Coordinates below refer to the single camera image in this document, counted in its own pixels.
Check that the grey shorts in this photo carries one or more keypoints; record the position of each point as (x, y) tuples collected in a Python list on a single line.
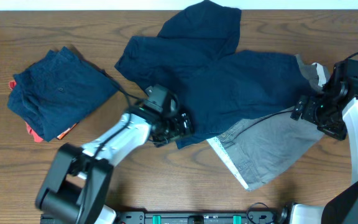
[(256, 151)]

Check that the folded red garment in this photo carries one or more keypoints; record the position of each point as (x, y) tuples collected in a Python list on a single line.
[(31, 132)]

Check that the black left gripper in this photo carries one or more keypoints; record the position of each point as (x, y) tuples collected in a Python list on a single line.
[(178, 121)]

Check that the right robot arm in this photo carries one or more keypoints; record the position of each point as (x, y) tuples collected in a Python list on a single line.
[(344, 207)]

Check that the navy blue shorts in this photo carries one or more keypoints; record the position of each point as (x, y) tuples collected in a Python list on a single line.
[(194, 55)]

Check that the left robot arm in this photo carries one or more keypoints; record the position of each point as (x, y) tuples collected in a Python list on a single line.
[(76, 185)]

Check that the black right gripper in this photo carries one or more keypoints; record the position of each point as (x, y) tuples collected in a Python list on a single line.
[(338, 130)]

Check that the folded navy shorts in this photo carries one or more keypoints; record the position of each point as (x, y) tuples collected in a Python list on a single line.
[(57, 92)]

